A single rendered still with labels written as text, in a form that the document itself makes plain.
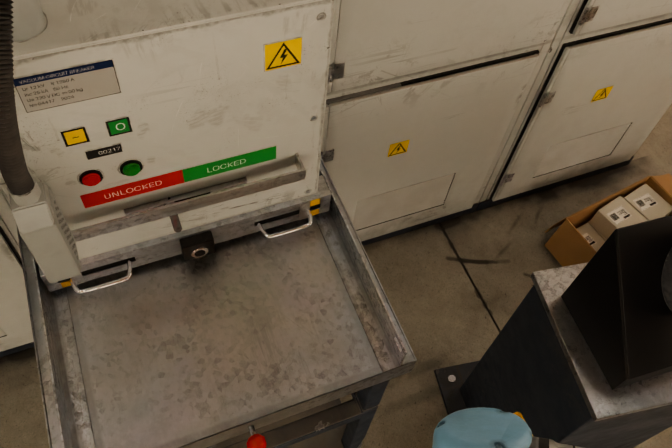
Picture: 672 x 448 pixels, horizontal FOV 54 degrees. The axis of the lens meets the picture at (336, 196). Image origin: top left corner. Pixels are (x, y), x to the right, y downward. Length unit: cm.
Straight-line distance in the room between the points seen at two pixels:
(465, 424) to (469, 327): 157
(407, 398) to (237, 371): 99
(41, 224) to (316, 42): 45
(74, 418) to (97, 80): 57
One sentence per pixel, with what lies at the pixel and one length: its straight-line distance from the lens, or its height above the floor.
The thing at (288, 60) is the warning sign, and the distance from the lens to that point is 97.
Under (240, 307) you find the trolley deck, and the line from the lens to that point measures 123.
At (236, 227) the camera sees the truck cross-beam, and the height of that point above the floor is 90.
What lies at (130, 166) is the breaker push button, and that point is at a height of 115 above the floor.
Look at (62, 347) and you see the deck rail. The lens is 125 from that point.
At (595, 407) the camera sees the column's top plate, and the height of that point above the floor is 75.
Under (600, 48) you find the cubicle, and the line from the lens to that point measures 200.
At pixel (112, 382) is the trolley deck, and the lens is 121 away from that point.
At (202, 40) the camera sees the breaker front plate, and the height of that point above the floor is 136.
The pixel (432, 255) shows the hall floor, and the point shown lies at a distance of 232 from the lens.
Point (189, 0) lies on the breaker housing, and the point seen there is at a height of 139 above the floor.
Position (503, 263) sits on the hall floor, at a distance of 238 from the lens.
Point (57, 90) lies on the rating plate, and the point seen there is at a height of 133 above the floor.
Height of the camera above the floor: 196
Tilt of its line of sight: 55 degrees down
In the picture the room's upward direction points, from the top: 8 degrees clockwise
